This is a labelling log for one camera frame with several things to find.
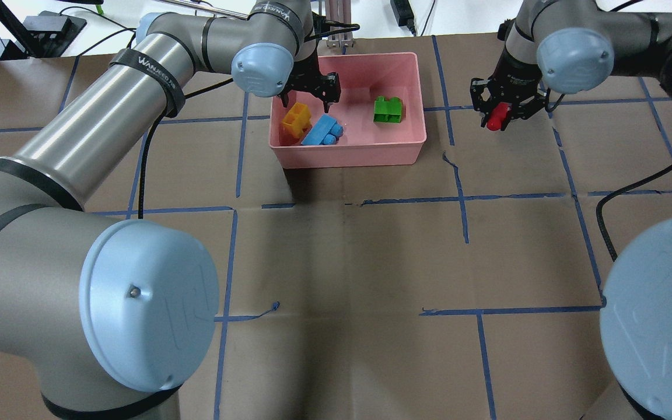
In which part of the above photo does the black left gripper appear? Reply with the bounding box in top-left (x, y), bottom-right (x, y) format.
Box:
top-left (278, 55), bottom-right (342, 114)

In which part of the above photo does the brown paper table cover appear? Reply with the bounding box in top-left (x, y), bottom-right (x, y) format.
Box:
top-left (0, 32), bottom-right (672, 420)

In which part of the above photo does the metal rod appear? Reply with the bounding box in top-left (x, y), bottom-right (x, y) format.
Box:
top-left (156, 0), bottom-right (249, 20)

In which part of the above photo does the aluminium frame post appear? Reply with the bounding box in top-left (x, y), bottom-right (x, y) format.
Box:
top-left (318, 0), bottom-right (354, 48)

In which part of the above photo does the yellow toy block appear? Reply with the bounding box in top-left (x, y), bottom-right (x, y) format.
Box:
top-left (280, 103), bottom-right (312, 140)

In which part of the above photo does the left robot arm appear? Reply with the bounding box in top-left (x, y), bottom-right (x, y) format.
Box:
top-left (0, 1), bottom-right (320, 419)

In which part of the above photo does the pink plastic box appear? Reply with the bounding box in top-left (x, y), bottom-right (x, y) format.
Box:
top-left (269, 51), bottom-right (427, 169)

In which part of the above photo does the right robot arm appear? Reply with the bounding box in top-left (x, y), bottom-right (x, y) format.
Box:
top-left (470, 1), bottom-right (672, 419)

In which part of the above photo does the black power adapter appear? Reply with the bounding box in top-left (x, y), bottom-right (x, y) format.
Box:
top-left (389, 0), bottom-right (418, 37)

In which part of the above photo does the blue toy block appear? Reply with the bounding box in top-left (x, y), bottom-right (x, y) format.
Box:
top-left (300, 114), bottom-right (344, 146)

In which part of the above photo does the green toy block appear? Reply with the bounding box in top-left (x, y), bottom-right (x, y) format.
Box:
top-left (373, 96), bottom-right (403, 123)

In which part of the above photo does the red toy block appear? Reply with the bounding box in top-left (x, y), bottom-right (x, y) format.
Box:
top-left (485, 103), bottom-right (512, 131)

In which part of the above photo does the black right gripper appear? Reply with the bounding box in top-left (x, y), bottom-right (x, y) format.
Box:
top-left (470, 50), bottom-right (547, 128)

